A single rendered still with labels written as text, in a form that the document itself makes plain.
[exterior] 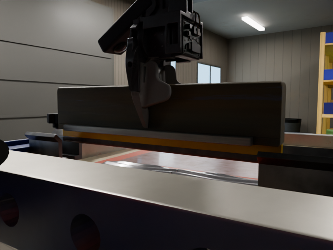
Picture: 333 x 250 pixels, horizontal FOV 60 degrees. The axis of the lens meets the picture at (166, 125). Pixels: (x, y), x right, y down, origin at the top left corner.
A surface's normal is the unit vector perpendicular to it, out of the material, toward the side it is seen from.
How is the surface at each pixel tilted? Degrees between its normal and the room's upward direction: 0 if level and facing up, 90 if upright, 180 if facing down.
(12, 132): 90
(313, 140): 90
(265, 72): 90
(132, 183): 0
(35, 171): 0
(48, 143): 90
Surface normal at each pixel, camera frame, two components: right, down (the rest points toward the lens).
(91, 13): 0.81, 0.04
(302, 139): -0.51, 0.07
